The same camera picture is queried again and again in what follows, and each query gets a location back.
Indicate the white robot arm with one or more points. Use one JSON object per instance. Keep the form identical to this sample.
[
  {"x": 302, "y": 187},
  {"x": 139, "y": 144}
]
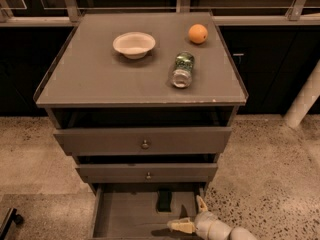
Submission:
[{"x": 268, "y": 182}]

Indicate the grey top drawer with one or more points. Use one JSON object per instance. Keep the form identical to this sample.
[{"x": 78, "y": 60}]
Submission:
[{"x": 143, "y": 141}]

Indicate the grey drawer cabinet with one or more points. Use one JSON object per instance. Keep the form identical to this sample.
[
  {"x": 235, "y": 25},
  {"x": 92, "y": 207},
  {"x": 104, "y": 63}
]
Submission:
[{"x": 94, "y": 86}]

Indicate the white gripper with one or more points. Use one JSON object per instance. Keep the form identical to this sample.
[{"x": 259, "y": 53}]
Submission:
[{"x": 202, "y": 222}]

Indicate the black caster wheel base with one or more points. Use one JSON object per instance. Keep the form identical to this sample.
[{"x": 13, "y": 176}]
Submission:
[{"x": 11, "y": 217}]

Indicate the orange fruit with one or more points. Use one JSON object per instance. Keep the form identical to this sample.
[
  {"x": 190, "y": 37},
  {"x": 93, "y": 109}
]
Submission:
[{"x": 198, "y": 34}]

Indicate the dark green sponge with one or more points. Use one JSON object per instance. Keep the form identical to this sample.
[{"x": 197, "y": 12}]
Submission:
[{"x": 164, "y": 200}]

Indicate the white paper bowl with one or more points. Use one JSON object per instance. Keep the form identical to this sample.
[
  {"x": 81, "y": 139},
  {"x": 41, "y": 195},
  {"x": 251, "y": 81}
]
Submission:
[{"x": 134, "y": 45}]

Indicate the metal railing frame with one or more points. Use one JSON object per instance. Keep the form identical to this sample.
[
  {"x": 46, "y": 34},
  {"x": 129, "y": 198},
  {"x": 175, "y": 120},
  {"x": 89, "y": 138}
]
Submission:
[{"x": 224, "y": 12}]

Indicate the grey middle drawer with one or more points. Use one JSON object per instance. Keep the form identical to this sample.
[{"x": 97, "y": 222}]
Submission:
[{"x": 147, "y": 173}]

